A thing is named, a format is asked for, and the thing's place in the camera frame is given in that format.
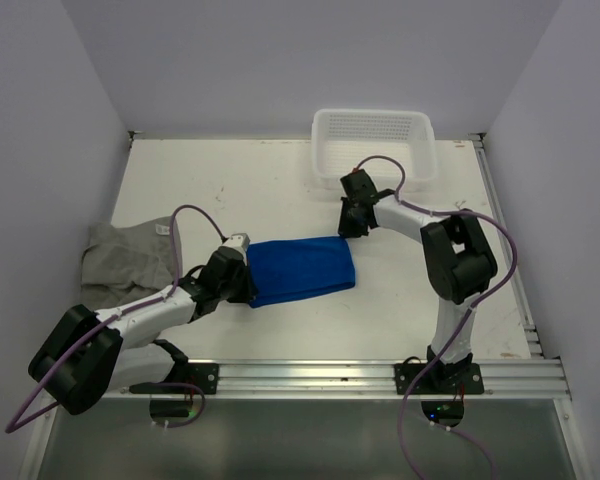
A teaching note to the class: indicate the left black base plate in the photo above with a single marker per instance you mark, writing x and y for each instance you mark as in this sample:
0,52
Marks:
203,375

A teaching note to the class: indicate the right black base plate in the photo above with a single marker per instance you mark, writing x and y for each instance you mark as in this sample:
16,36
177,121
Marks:
442,379

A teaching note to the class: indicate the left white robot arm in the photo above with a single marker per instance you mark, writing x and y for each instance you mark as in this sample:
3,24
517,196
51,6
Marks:
91,352

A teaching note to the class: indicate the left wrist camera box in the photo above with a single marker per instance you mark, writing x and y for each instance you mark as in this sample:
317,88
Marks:
239,242

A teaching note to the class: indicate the blue microfiber towel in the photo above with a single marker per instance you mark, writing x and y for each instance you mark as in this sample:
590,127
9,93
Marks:
291,270

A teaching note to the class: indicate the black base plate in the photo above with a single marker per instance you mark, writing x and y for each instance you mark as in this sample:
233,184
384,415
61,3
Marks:
203,375
442,379

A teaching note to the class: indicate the aluminium mounting rail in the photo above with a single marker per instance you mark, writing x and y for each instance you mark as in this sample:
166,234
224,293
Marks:
373,379

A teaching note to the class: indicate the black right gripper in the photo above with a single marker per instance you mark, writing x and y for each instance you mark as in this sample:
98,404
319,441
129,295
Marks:
345,229

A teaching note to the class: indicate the white perforated plastic basket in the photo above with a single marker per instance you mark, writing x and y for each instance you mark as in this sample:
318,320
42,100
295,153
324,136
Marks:
341,138

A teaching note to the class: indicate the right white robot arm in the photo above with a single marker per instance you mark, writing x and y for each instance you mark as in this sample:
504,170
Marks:
459,264

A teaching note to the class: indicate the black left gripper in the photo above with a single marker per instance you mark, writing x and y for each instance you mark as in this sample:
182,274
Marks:
249,290

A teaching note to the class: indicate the grey terry towel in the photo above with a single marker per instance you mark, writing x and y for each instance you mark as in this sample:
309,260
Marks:
125,264

